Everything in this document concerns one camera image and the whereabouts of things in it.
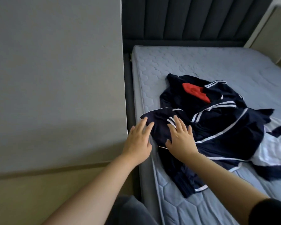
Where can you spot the red and navy sports jacket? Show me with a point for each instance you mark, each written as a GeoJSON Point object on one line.
{"type": "Point", "coordinates": [215, 128]}

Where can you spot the grey quilted bed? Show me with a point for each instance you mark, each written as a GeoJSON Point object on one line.
{"type": "Point", "coordinates": [234, 63]}

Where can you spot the dark grey upholstered headboard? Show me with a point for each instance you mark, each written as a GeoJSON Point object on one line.
{"type": "Point", "coordinates": [187, 21]}

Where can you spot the white and navy garment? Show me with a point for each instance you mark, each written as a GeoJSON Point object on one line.
{"type": "Point", "coordinates": [274, 154]}

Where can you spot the person's right forearm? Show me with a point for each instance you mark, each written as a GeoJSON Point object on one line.
{"type": "Point", "coordinates": [225, 185]}

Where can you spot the person's right hand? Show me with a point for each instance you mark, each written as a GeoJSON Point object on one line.
{"type": "Point", "coordinates": [181, 140]}

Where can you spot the person's left hand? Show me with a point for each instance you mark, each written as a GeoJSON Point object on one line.
{"type": "Point", "coordinates": [138, 143]}

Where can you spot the person's left forearm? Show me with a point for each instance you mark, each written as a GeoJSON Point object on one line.
{"type": "Point", "coordinates": [89, 194]}

